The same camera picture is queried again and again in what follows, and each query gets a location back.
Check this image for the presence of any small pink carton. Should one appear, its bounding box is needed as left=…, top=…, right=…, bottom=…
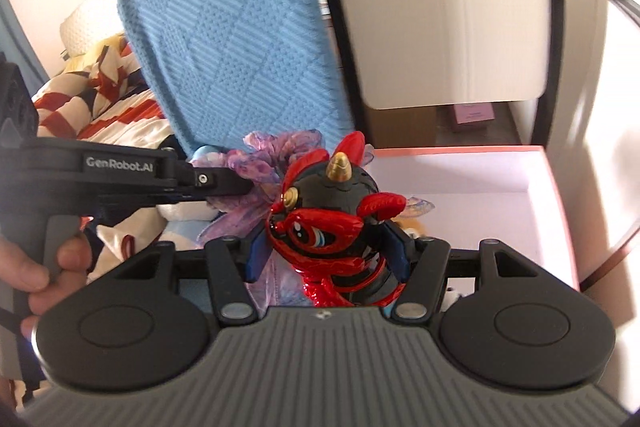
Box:
left=451, top=103, right=497, bottom=134

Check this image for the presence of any white chair with black frame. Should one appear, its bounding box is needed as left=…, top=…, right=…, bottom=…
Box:
left=306, top=0, right=565, bottom=148

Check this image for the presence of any brown cardboard box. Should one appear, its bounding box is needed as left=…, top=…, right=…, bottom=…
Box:
left=369, top=106, right=437, bottom=148

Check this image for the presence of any white knitted pillow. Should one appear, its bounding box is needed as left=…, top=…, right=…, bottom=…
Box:
left=59, top=0, right=132, bottom=58

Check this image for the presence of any blue textured chair cover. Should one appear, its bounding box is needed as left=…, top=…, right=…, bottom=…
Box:
left=117, top=0, right=355, bottom=164

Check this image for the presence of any red black horned toy figure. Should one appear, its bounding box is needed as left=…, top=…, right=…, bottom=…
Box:
left=197, top=129, right=436, bottom=309

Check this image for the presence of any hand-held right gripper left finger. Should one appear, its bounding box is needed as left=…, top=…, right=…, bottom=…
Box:
left=112, top=227, right=271, bottom=323

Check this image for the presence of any yellow cloth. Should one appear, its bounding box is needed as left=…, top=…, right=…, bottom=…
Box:
left=65, top=34, right=126, bottom=72

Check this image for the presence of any pink box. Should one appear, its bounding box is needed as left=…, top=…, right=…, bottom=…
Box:
left=370, top=146, right=582, bottom=303

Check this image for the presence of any white duck plush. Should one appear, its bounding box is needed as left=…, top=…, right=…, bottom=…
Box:
left=162, top=144, right=236, bottom=260

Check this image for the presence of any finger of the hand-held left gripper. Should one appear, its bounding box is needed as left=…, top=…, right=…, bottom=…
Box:
left=177, top=161, right=257, bottom=204

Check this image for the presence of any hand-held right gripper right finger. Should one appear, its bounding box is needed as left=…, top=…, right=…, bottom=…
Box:
left=385, top=227, right=538, bottom=322

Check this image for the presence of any striped blanket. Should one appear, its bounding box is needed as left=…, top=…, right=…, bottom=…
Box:
left=30, top=32, right=211, bottom=280

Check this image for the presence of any person's left hand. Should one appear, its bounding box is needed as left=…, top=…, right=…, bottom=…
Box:
left=0, top=234, right=93, bottom=338

